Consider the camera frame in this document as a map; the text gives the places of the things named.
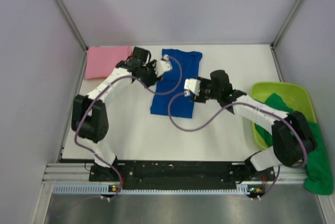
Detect blue t shirt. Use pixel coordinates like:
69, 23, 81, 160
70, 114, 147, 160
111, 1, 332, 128
150, 49, 203, 119

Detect aluminium enclosure frame left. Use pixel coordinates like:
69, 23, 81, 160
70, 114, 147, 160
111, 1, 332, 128
39, 0, 88, 51

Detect aluminium enclosure frame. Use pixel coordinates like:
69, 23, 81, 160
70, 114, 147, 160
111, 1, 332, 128
271, 0, 321, 49
39, 0, 88, 51

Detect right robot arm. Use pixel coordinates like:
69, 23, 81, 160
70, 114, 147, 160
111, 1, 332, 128
184, 70, 317, 180

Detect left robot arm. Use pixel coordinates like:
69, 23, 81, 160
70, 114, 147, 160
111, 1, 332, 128
71, 47, 172, 181

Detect aluminium front rail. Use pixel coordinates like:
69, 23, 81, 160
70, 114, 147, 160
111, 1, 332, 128
42, 163, 307, 185

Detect pink folded t shirt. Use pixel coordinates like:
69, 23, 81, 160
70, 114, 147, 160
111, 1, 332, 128
84, 46, 132, 80

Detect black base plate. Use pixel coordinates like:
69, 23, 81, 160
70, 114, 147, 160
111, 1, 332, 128
88, 160, 277, 183

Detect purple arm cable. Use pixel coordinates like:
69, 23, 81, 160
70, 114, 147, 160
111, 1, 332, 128
74, 55, 183, 201
168, 92, 307, 200

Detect green t shirt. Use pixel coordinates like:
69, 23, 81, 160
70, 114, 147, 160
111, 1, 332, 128
254, 93, 334, 196

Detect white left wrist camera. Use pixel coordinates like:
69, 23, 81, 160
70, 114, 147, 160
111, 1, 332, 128
154, 54, 173, 77

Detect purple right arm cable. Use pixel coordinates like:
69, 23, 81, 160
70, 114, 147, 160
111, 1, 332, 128
168, 92, 307, 200

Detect aluminium enclosure frame right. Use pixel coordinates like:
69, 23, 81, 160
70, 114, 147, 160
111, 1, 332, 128
271, 0, 321, 49

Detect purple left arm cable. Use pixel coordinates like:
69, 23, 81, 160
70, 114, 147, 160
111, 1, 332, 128
74, 55, 183, 201

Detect grey slotted cable duct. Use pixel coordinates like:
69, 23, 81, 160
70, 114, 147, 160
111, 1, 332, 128
52, 184, 263, 196

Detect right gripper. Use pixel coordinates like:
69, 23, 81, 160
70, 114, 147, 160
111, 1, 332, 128
190, 77, 221, 103

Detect lime green plastic basket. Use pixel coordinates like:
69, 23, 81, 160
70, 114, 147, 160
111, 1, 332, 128
250, 82, 322, 144

